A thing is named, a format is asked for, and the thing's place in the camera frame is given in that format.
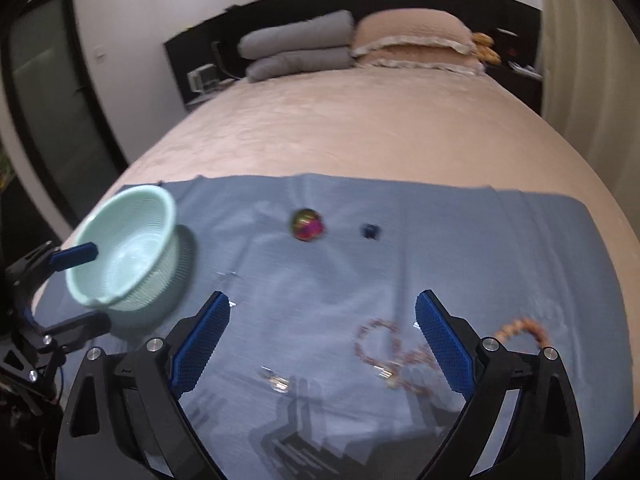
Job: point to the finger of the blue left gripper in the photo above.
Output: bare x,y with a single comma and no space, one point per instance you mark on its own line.
62,260

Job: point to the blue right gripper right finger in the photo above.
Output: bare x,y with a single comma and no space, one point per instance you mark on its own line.
453,358

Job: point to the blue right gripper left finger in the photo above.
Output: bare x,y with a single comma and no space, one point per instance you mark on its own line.
192,342

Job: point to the gold silver earring pair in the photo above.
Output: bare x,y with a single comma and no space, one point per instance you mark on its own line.
276,382

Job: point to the mint green mesh basket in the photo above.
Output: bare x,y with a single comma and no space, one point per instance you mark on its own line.
135,233

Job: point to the blue cloth mat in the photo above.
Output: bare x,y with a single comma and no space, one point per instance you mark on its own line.
321,313

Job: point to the dark blue small bead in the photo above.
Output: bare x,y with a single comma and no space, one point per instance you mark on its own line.
370,231

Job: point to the iridescent purple glass ornament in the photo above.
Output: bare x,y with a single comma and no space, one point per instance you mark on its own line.
307,225

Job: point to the dark glass door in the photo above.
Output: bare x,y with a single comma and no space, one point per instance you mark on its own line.
55,110

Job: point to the white bedside appliance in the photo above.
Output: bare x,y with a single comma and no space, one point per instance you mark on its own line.
203,79

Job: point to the beige bed cover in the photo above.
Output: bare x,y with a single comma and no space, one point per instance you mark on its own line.
427,126

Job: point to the black headboard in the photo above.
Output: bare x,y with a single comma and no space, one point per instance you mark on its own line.
518,24

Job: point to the beige ruffled pillow lower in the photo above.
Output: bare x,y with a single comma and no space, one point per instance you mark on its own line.
431,58

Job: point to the beige ruffled pillow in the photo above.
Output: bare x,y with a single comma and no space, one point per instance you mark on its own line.
431,58
411,27

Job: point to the brown teddy bear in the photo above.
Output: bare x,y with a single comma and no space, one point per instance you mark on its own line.
483,49

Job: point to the grey folded pillow lower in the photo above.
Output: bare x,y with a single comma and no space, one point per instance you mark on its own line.
299,62

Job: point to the grey folded pillow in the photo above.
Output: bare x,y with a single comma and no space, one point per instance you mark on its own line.
327,31
299,62

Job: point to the cream curtain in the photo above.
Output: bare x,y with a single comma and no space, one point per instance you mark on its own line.
590,60

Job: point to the beige ruffled pillow upper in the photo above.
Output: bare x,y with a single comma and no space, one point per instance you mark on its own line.
411,27

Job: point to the grey folded pillow upper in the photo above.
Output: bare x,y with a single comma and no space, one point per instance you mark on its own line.
327,31

